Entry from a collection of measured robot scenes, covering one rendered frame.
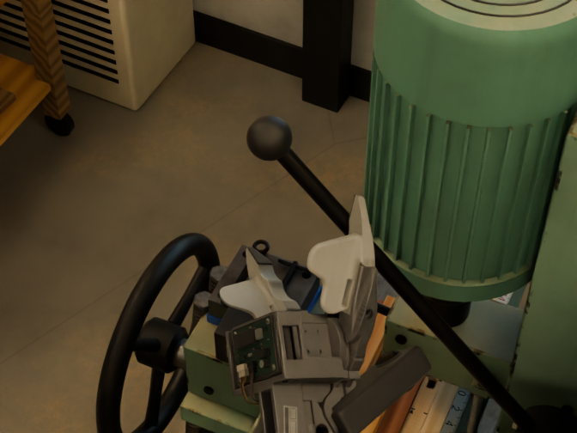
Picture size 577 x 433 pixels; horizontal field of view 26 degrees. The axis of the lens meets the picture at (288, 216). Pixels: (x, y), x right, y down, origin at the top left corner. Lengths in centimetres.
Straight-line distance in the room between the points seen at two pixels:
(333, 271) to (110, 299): 169
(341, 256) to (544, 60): 21
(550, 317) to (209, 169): 182
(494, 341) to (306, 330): 32
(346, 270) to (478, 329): 31
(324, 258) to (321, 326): 6
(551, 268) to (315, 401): 23
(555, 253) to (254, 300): 25
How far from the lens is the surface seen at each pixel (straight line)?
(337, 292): 97
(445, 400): 134
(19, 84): 283
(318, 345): 98
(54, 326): 260
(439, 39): 90
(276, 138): 94
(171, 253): 146
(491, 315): 126
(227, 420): 142
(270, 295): 105
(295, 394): 96
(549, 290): 107
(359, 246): 96
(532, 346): 114
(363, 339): 97
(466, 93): 92
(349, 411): 98
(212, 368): 137
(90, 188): 283
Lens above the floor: 208
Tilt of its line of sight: 49 degrees down
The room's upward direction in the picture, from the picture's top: straight up
